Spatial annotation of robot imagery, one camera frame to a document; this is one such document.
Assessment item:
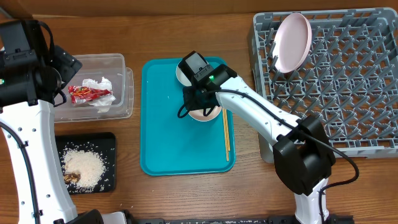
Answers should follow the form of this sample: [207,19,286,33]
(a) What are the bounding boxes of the teal plastic tray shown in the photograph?
[140,58,236,176]

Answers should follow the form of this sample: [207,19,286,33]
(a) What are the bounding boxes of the large pink plate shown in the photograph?
[272,12,312,73]

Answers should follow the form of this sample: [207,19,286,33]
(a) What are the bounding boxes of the small pink saucer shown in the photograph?
[188,106,221,122]

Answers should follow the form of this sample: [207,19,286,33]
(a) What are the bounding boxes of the brown food scrap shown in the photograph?
[63,173,81,184]

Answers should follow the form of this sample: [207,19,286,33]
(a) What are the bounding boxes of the red snack wrapper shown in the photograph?
[68,86,112,105]

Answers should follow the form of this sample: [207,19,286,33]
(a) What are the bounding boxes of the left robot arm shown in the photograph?
[1,100,132,223]

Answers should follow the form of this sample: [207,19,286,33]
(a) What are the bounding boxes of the clear plastic bin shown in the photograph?
[55,54,134,123]

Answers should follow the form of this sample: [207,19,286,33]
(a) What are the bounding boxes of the grey dishwasher rack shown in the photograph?
[248,7,397,159]

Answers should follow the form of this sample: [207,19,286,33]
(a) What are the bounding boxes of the white tissue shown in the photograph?
[82,77,116,113]

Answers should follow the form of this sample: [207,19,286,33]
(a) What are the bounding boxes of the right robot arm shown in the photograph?
[178,61,336,223]

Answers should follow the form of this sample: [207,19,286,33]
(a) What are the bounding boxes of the white-green bowl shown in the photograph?
[175,61,192,86]

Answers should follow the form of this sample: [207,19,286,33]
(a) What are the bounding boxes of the pile of white rice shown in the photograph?
[57,141,116,192]

